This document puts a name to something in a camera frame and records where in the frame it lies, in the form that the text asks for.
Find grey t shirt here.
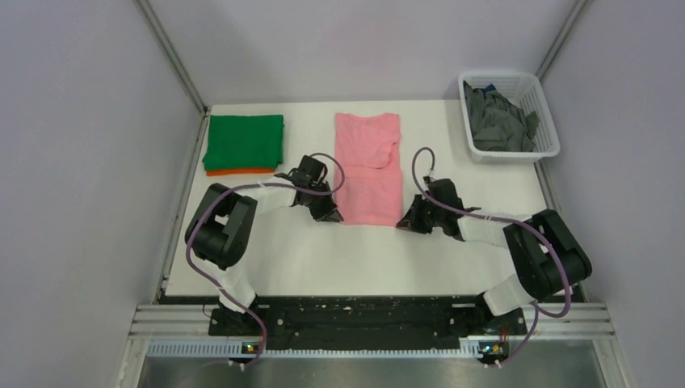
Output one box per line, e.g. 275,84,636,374
463,82,540,153

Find purple cable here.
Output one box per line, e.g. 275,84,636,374
410,147,574,368
185,152,347,368

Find white slotted cable duct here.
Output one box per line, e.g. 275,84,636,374
147,339,504,360

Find folded orange t shirt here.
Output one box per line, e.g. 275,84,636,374
205,167,276,176

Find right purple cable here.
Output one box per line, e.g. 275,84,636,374
410,147,574,368

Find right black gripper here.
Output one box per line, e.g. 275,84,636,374
397,194,444,234

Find blue garment in basket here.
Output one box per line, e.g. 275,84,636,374
481,84,498,95

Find folded green t shirt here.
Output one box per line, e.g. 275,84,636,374
202,115,285,171

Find white plastic basket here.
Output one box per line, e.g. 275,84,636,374
458,70,561,164

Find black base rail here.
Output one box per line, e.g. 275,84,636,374
208,296,527,351

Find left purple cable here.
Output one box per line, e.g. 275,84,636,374
185,152,347,368

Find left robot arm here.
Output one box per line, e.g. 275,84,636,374
184,153,345,338

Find pink t shirt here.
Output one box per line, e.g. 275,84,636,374
334,112,403,227

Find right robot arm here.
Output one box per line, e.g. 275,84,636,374
396,179,592,333

